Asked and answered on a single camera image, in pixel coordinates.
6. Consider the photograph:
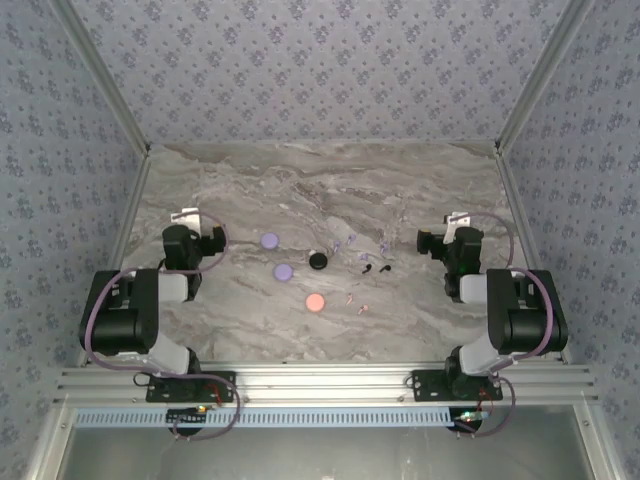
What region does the small LED circuit board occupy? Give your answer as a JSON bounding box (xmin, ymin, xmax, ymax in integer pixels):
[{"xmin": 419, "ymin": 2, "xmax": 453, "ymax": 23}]
[
  {"xmin": 166, "ymin": 405, "xmax": 210, "ymax": 427},
  {"xmin": 452, "ymin": 408, "xmax": 490, "ymax": 432}
]

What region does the grey metal sheet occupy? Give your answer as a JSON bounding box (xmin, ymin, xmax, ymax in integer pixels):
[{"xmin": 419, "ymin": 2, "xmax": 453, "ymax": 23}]
[{"xmin": 59, "ymin": 427, "xmax": 591, "ymax": 480}]

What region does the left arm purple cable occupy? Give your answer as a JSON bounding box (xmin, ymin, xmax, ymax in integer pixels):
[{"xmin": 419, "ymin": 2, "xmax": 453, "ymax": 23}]
[{"xmin": 82, "ymin": 209, "xmax": 242, "ymax": 442}]

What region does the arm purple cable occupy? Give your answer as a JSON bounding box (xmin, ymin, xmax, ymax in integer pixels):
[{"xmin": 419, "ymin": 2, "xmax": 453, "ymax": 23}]
[
  {"xmin": 449, "ymin": 210, "xmax": 557, "ymax": 440},
  {"xmin": 82, "ymin": 209, "xmax": 242, "ymax": 442}
]

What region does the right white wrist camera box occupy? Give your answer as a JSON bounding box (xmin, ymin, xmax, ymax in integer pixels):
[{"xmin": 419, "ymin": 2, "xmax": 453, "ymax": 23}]
[{"xmin": 444, "ymin": 211, "xmax": 472, "ymax": 247}]

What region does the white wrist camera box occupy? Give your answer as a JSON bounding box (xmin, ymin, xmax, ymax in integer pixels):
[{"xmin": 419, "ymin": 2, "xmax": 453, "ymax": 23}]
[
  {"xmin": 444, "ymin": 211, "xmax": 472, "ymax": 247},
  {"xmin": 170, "ymin": 207, "xmax": 203, "ymax": 226}
]

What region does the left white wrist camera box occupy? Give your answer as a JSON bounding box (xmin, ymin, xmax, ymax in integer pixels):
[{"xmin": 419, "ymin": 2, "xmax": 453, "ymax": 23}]
[{"xmin": 170, "ymin": 207, "xmax": 203, "ymax": 226}]

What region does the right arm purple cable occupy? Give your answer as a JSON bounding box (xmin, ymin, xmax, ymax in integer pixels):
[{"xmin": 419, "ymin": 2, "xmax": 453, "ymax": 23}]
[{"xmin": 449, "ymin": 210, "xmax": 557, "ymax": 440}]

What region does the aluminium table side rail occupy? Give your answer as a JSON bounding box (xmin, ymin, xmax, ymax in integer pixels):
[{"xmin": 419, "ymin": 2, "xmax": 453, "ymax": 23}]
[
  {"xmin": 495, "ymin": 149, "xmax": 574, "ymax": 365},
  {"xmin": 77, "ymin": 149, "xmax": 154, "ymax": 369}
]

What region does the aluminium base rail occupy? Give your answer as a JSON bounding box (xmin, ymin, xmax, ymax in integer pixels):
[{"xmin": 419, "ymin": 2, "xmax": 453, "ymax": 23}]
[{"xmin": 53, "ymin": 362, "xmax": 600, "ymax": 407}]

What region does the aluminium frame post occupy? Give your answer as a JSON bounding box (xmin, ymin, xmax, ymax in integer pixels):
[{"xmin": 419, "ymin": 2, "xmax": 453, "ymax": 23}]
[
  {"xmin": 493, "ymin": 0, "xmax": 597, "ymax": 157},
  {"xmin": 48, "ymin": 0, "xmax": 153, "ymax": 157}
]

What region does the slotted pale cable duct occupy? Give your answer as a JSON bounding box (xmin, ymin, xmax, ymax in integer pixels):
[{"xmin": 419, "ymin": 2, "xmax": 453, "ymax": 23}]
[{"xmin": 73, "ymin": 406, "xmax": 459, "ymax": 429}]

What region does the aluminium lower frame rail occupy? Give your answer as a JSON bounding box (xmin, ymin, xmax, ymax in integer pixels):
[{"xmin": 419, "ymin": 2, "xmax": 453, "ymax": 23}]
[
  {"xmin": 24, "ymin": 403, "xmax": 76, "ymax": 480},
  {"xmin": 572, "ymin": 403, "xmax": 629, "ymax": 480}
]

